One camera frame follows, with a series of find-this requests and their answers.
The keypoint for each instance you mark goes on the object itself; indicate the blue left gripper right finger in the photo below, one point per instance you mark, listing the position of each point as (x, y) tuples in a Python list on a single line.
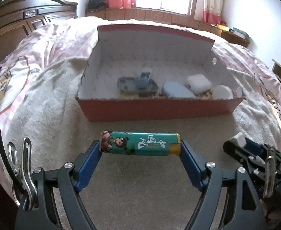
[(194, 165)]

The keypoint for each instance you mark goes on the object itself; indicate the silver clip on right gripper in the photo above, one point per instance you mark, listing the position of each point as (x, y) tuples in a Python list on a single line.
[(270, 172)]

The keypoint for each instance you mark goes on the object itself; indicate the blue grey curved pipe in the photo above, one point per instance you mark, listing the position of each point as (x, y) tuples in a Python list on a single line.
[(145, 77)]

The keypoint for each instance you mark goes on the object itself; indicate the white earbuds case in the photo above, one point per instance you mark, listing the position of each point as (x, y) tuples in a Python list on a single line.
[(198, 84)]

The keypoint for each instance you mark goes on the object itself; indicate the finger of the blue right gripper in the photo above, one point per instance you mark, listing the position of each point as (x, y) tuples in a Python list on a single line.
[(252, 147)]

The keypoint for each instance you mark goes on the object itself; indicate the yellow book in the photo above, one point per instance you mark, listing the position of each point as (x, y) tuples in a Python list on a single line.
[(223, 28)]

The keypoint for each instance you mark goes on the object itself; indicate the dark wooden headboard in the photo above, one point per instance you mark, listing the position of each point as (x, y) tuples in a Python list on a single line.
[(19, 18)]

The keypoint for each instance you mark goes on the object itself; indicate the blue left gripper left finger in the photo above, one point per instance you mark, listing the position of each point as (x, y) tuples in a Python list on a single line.
[(85, 165)]

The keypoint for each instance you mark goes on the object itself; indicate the green book stack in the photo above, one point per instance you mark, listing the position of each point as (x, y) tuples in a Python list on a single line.
[(240, 33)]

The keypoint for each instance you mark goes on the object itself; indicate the right pink white curtain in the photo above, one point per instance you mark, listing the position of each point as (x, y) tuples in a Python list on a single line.
[(212, 10)]

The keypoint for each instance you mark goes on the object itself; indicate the light blue oval case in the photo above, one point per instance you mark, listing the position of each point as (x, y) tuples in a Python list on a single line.
[(176, 90)]

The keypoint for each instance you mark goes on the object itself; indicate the red cardboard box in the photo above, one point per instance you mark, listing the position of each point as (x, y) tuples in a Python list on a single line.
[(123, 49)]

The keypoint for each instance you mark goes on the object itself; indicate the green cartoon lighter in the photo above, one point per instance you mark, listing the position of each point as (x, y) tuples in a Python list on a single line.
[(140, 143)]

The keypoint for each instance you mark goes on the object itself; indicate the wooden notched block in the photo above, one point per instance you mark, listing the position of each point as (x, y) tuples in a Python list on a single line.
[(206, 95)]

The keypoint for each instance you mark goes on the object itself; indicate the silver metal clip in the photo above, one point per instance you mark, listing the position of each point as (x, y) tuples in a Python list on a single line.
[(21, 167)]

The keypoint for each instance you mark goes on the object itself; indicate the wooden window bench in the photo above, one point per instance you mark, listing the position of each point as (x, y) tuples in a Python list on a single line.
[(167, 18)]

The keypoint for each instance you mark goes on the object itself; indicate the beige fuzzy towel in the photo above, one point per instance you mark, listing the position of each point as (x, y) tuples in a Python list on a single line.
[(130, 192)]

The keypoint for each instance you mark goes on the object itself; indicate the dark bag on bench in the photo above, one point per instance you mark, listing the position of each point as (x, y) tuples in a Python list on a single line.
[(96, 4)]

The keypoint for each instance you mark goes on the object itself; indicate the white cap bottle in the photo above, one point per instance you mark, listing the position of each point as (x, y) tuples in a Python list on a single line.
[(222, 92)]

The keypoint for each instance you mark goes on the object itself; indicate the grey plastic plate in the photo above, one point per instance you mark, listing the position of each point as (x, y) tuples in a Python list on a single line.
[(131, 85)]

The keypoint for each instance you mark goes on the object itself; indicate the pink patterned quilt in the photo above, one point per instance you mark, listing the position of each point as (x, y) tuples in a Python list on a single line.
[(35, 52)]

